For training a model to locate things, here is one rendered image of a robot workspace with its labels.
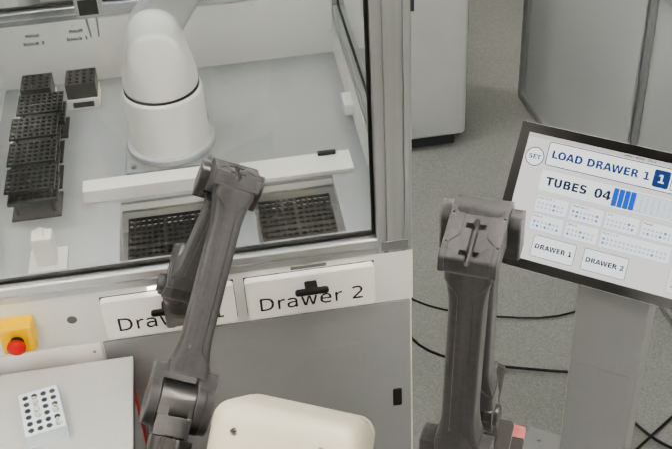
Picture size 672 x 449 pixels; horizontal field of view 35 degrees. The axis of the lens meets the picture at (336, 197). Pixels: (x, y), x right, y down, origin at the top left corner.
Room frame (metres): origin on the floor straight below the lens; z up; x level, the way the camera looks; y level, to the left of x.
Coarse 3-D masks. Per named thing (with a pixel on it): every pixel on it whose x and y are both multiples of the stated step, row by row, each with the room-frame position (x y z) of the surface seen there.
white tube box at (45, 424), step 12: (24, 396) 1.58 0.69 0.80; (36, 396) 1.58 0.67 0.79; (48, 396) 1.57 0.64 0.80; (60, 396) 1.59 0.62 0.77; (24, 408) 1.54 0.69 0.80; (48, 408) 1.54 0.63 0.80; (60, 408) 1.54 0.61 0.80; (24, 420) 1.51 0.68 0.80; (36, 420) 1.51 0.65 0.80; (48, 420) 1.52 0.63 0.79; (24, 432) 1.48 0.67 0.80; (36, 432) 1.48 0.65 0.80; (48, 432) 1.48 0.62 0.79; (60, 432) 1.49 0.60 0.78; (36, 444) 1.47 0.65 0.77
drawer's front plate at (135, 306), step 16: (112, 304) 1.72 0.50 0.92; (128, 304) 1.72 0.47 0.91; (144, 304) 1.72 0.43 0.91; (160, 304) 1.73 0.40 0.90; (224, 304) 1.74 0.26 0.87; (112, 320) 1.72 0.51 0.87; (144, 320) 1.72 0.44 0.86; (160, 320) 1.73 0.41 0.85; (224, 320) 1.74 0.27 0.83; (112, 336) 1.71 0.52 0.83
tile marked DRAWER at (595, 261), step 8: (584, 256) 1.68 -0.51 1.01; (592, 256) 1.67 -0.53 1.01; (600, 256) 1.67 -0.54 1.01; (608, 256) 1.66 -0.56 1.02; (616, 256) 1.66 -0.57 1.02; (584, 264) 1.67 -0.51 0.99; (592, 264) 1.66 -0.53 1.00; (600, 264) 1.66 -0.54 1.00; (608, 264) 1.65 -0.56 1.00; (616, 264) 1.65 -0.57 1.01; (624, 264) 1.64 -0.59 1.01; (592, 272) 1.65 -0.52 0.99; (600, 272) 1.65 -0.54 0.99; (608, 272) 1.64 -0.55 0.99; (616, 272) 1.64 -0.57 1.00; (624, 272) 1.63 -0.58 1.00
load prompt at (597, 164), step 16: (560, 144) 1.85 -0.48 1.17; (560, 160) 1.83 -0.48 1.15; (576, 160) 1.82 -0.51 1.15; (592, 160) 1.81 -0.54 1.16; (608, 160) 1.80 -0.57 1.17; (624, 160) 1.79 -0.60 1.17; (608, 176) 1.77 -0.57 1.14; (624, 176) 1.76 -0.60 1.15; (640, 176) 1.75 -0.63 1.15; (656, 176) 1.74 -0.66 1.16
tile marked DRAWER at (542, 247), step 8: (536, 240) 1.73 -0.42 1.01; (544, 240) 1.73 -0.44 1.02; (552, 240) 1.72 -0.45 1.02; (536, 248) 1.72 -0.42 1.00; (544, 248) 1.72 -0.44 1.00; (552, 248) 1.71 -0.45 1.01; (560, 248) 1.71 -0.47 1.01; (568, 248) 1.70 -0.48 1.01; (576, 248) 1.70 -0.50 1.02; (536, 256) 1.71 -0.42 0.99; (544, 256) 1.71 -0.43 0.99; (552, 256) 1.70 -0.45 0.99; (560, 256) 1.69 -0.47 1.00; (568, 256) 1.69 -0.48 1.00; (568, 264) 1.68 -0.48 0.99
